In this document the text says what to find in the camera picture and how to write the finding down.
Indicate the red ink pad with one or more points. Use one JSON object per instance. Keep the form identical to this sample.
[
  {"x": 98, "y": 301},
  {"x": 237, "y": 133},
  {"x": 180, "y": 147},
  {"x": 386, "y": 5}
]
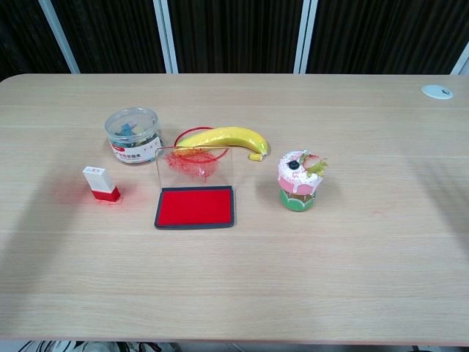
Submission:
[{"x": 196, "y": 209}]

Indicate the red white stamp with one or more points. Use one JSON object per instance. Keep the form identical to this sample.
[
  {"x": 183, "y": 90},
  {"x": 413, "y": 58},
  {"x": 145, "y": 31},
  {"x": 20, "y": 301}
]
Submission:
[{"x": 99, "y": 179}]

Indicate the clear jar of binder clips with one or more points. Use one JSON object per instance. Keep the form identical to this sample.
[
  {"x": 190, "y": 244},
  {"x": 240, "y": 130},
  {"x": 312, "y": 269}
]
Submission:
[{"x": 128, "y": 146}]

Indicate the yellow toy banana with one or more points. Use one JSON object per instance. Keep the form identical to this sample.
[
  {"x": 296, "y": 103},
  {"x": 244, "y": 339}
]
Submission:
[{"x": 234, "y": 137}]

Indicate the pink toy cupcake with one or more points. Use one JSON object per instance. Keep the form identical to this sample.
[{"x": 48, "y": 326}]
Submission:
[{"x": 297, "y": 179}]

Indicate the white partition post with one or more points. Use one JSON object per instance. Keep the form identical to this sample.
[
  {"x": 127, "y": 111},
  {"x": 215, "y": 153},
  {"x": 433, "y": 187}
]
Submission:
[
  {"x": 59, "y": 36},
  {"x": 462, "y": 64},
  {"x": 165, "y": 36},
  {"x": 305, "y": 36}
]

